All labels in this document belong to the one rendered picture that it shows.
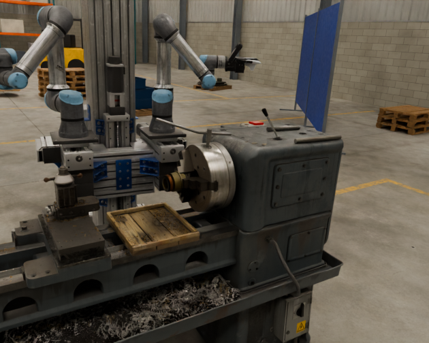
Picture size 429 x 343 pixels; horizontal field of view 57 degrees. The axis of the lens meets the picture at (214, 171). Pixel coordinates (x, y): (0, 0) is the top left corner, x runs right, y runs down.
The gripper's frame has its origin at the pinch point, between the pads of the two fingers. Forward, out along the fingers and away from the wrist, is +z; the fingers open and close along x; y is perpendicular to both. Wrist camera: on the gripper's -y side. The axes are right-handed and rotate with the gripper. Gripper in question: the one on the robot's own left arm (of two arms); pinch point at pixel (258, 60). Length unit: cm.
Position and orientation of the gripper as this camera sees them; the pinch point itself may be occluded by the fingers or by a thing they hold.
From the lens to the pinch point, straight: 245.5
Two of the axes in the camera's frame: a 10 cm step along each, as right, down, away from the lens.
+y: -0.6, 8.9, 4.5
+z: 10.0, 0.3, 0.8
